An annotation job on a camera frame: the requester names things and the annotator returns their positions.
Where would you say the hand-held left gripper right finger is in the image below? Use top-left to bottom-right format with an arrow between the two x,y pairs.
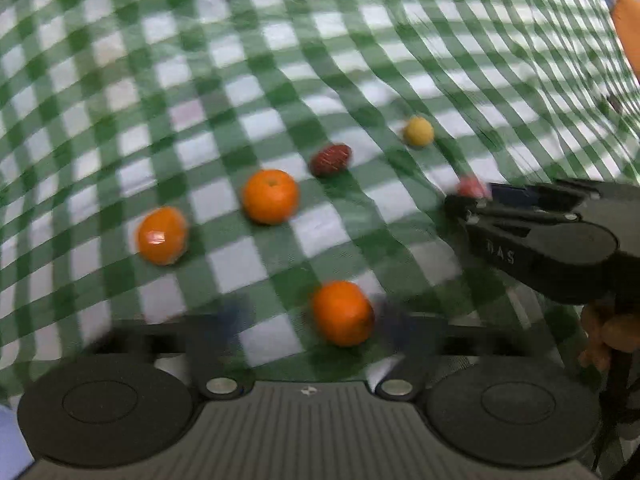
372,304 -> 532,404

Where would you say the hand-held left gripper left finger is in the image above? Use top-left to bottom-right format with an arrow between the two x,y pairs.
90,299 -> 257,402

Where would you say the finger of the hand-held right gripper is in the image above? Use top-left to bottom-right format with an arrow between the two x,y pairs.
444,193 -> 583,227
486,182 -> 557,207

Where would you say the plastic-wrapped red fruit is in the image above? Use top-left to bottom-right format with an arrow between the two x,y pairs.
457,177 -> 488,199

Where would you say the plastic-wrapped orange tangerine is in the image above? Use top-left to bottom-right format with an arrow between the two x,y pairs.
136,206 -> 190,266

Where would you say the small yellow-green fruit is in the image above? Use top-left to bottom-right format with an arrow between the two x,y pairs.
403,116 -> 435,148

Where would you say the light blue plate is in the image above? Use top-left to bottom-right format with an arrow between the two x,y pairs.
0,404 -> 34,480

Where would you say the person's right hand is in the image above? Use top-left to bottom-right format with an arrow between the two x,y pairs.
578,302 -> 640,372

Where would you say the dark red date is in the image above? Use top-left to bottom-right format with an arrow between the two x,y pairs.
309,143 -> 353,177

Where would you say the orange object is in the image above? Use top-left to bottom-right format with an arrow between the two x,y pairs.
611,0 -> 640,81

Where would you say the green checked tablecloth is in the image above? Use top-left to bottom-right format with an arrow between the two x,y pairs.
0,0 -> 640,411

